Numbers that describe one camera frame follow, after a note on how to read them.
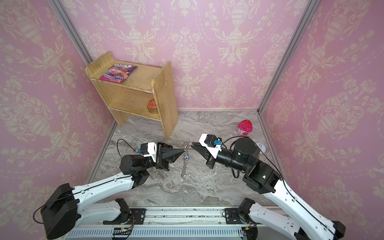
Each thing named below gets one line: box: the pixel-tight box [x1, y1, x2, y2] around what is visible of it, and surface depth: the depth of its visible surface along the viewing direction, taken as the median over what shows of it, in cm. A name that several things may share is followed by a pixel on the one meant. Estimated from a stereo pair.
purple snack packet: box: [99, 63, 138, 84], surface depth 77 cm
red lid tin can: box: [146, 99, 159, 114], surface depth 92 cm
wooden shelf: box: [85, 51, 179, 141], surface depth 85 cm
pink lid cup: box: [238, 119, 254, 137], surface depth 101 cm
